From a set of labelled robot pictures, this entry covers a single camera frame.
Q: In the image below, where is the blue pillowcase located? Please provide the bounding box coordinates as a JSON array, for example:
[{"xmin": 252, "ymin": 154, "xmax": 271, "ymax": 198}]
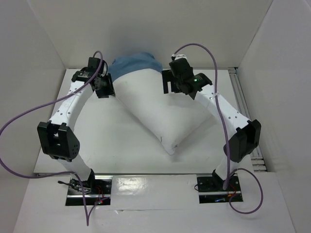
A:
[{"xmin": 107, "ymin": 52, "xmax": 163, "ymax": 81}]

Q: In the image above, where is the white pillow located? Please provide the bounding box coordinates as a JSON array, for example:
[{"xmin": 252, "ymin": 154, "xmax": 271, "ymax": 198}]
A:
[{"xmin": 113, "ymin": 68, "xmax": 212, "ymax": 155}]

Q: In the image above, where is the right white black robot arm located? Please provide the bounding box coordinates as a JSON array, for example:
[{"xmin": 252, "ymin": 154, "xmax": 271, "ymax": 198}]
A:
[{"xmin": 162, "ymin": 54, "xmax": 261, "ymax": 190}]

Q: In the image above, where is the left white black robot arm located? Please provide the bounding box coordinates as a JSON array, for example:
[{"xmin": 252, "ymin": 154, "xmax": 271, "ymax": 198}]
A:
[{"xmin": 37, "ymin": 67, "xmax": 115, "ymax": 194}]

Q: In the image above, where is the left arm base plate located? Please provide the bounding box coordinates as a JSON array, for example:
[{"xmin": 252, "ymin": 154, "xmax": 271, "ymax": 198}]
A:
[{"xmin": 65, "ymin": 178, "xmax": 112, "ymax": 206}]

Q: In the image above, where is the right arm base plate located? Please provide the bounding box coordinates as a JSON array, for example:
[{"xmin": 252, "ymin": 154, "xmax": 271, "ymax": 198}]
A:
[{"xmin": 194, "ymin": 175, "xmax": 243, "ymax": 204}]

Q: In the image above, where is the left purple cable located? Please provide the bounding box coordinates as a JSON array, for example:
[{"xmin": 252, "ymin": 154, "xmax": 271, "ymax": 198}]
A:
[{"xmin": 0, "ymin": 50, "xmax": 105, "ymax": 226}]

